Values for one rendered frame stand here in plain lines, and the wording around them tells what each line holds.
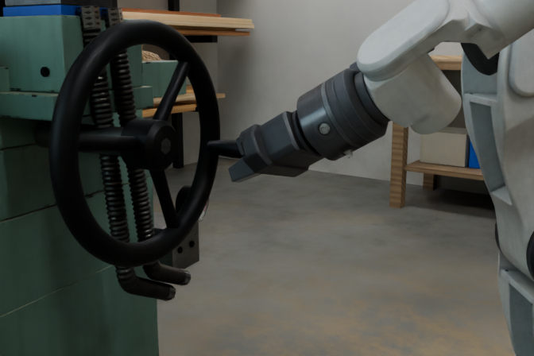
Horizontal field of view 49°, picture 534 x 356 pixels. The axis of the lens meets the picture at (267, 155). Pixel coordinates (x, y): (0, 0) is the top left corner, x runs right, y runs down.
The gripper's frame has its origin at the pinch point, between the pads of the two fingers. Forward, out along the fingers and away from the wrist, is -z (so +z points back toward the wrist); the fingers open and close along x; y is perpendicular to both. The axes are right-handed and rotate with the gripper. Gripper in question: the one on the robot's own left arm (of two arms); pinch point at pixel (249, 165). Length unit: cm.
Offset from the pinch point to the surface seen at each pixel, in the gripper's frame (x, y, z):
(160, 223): 13.5, 3.9, -30.2
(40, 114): -20.7, 10.3, -11.8
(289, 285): 138, 0, -88
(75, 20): -19.0, 19.2, -4.6
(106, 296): 1.3, -6.9, -33.3
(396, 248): 201, 5, -67
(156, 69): 6.9, 25.6, -16.1
